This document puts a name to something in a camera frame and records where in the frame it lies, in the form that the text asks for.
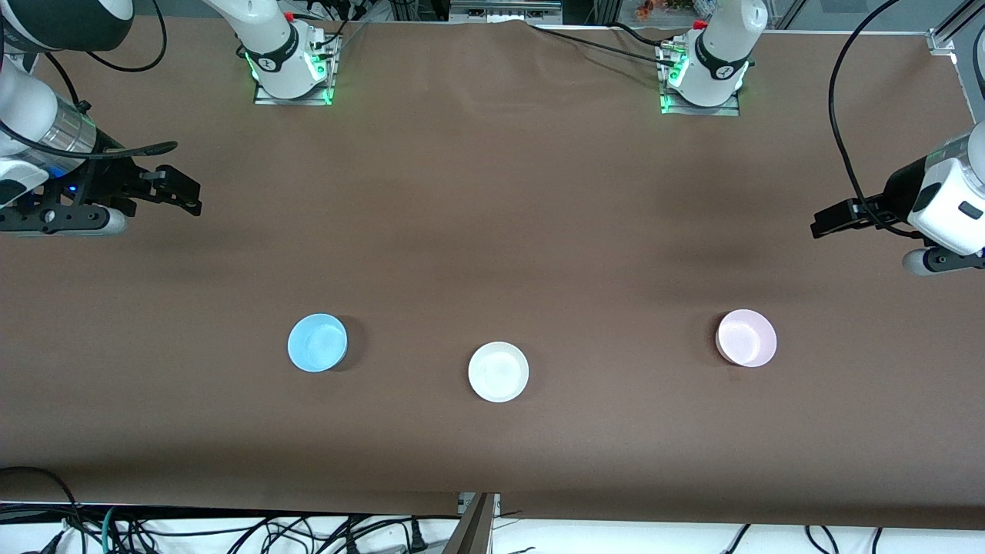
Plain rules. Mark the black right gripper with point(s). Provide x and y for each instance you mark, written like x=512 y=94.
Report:
x=105 y=175

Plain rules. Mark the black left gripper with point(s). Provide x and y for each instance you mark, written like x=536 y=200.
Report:
x=895 y=190

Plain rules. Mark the pink bowl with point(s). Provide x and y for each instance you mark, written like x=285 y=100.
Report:
x=745 y=337

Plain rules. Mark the blue bowl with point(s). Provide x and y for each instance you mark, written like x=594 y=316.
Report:
x=315 y=342

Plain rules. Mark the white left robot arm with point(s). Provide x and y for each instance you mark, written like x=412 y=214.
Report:
x=723 y=46

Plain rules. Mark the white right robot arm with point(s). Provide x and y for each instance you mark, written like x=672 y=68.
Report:
x=269 y=35

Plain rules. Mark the white bowl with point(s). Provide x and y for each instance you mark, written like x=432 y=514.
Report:
x=498 y=372

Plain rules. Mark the orange decorative items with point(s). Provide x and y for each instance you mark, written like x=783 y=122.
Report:
x=662 y=8

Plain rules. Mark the brown table cover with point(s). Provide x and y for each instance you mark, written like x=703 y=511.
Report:
x=492 y=231

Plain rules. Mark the grey power strip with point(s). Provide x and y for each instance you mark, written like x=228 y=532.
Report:
x=504 y=9

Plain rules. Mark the black power plug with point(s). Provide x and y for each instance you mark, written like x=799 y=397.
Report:
x=417 y=535

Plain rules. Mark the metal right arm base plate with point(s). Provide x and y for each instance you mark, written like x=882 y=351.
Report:
x=265 y=98

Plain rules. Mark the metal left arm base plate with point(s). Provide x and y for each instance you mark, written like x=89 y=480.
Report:
x=727 y=111

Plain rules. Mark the aluminium frame corner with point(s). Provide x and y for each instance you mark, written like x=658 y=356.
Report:
x=950 y=35

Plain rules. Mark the grey metal post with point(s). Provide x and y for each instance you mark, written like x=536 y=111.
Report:
x=471 y=531

